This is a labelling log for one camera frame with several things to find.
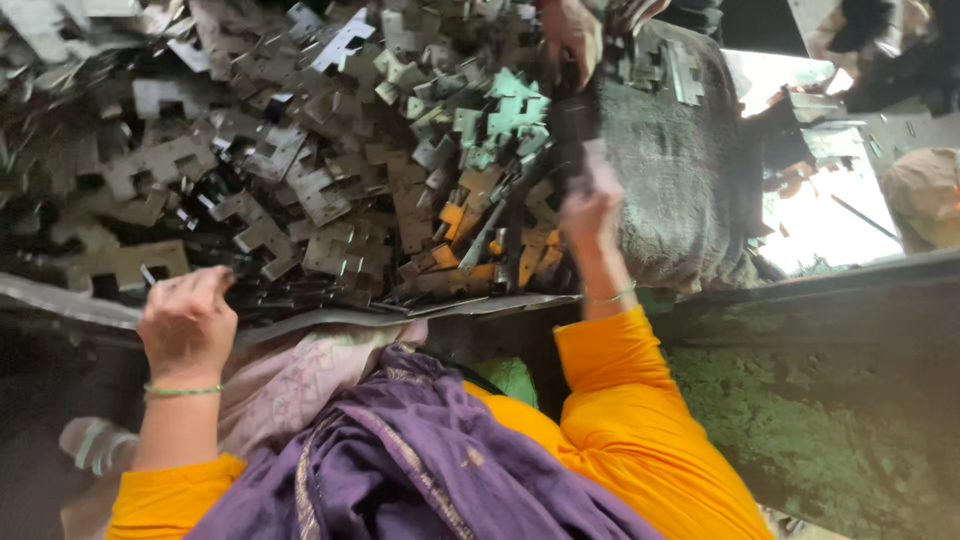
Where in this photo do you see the green right wrist bangle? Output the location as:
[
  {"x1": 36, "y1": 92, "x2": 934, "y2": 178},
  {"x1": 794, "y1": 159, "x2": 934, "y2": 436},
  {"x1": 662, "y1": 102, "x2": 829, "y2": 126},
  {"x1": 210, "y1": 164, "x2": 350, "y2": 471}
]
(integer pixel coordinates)
[{"x1": 584, "y1": 280, "x2": 639, "y2": 306}]

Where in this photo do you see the person's left hand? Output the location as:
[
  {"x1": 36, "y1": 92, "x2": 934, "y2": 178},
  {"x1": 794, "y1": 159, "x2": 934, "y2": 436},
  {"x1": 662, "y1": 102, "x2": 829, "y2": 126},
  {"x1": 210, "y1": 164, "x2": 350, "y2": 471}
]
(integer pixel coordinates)
[{"x1": 137, "y1": 264, "x2": 240, "y2": 387}]

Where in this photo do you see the heap of stamped metal pieces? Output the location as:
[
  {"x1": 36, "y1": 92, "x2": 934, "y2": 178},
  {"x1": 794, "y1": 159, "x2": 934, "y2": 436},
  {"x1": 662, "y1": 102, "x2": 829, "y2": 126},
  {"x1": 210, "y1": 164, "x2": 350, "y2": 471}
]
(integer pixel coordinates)
[{"x1": 0, "y1": 0, "x2": 579, "y2": 315}]

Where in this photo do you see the orange long-sleeved top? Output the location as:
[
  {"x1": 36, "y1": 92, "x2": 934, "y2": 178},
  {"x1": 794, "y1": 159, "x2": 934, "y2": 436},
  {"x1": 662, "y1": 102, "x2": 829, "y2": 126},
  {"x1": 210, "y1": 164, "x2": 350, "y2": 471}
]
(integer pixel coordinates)
[{"x1": 105, "y1": 303, "x2": 775, "y2": 540}]

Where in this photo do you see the thin dark metal rod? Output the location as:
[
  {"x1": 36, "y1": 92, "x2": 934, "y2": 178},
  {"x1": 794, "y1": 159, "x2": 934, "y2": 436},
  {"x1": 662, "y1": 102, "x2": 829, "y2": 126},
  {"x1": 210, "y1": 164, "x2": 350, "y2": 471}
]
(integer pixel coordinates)
[{"x1": 828, "y1": 193, "x2": 901, "y2": 243}]

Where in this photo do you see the dark metal beam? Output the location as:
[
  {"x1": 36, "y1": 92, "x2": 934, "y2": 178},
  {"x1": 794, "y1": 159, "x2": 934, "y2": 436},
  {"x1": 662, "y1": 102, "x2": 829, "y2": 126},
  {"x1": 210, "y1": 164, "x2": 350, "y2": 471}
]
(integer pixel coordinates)
[{"x1": 648, "y1": 249, "x2": 960, "y2": 350}]

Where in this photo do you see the bent grey metal sheet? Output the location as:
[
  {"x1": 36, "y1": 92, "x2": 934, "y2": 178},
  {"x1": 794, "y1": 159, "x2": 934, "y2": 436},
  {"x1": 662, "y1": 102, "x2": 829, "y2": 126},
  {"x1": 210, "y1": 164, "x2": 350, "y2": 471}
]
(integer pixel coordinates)
[{"x1": 0, "y1": 271, "x2": 583, "y2": 348}]

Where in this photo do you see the green cloth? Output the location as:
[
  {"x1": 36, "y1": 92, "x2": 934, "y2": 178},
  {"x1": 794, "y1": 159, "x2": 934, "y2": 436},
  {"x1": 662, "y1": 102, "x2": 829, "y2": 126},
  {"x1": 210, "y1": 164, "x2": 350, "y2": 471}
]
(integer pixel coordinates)
[{"x1": 471, "y1": 357, "x2": 541, "y2": 410}]

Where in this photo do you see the green left wrist bangle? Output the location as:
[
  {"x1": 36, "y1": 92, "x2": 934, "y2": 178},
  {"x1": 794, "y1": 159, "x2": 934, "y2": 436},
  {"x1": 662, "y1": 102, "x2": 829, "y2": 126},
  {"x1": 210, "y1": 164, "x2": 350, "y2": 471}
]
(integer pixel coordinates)
[{"x1": 143, "y1": 381, "x2": 225, "y2": 399}]

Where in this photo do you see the grey woven sack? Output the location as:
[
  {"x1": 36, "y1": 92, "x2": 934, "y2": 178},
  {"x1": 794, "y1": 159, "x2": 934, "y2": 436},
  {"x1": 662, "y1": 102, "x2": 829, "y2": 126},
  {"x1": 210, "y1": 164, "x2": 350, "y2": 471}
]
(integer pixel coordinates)
[{"x1": 546, "y1": 18, "x2": 785, "y2": 295}]

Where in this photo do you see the pale pink patterned cloth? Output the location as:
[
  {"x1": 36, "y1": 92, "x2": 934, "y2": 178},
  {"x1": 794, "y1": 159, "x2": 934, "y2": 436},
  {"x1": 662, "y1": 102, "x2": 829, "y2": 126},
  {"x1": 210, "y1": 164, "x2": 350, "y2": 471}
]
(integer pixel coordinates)
[{"x1": 216, "y1": 320, "x2": 430, "y2": 460}]

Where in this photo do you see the tan cloth bundle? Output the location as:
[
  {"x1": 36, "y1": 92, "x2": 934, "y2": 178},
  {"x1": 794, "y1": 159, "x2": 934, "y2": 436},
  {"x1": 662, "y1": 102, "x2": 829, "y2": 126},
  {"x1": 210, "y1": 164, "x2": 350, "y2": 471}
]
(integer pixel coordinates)
[{"x1": 879, "y1": 146, "x2": 960, "y2": 255}]

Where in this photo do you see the purple scarf with woven border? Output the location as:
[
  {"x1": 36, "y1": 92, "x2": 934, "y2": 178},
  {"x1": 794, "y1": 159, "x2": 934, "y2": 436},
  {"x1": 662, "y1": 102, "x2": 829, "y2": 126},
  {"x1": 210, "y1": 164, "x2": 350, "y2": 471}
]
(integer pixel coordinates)
[{"x1": 185, "y1": 342, "x2": 665, "y2": 540}]

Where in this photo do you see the person's right hand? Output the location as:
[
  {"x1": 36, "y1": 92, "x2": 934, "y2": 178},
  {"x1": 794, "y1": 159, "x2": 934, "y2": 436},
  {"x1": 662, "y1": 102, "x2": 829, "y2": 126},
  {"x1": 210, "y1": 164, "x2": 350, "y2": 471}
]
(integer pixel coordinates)
[{"x1": 558, "y1": 139, "x2": 627, "y2": 264}]

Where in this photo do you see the green wrist bangle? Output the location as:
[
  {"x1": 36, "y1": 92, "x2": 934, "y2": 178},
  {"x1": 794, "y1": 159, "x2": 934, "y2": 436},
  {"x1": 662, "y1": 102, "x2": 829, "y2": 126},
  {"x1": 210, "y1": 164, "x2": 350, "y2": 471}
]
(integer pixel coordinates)
[
  {"x1": 584, "y1": 280, "x2": 639, "y2": 306},
  {"x1": 143, "y1": 381, "x2": 225, "y2": 399}
]

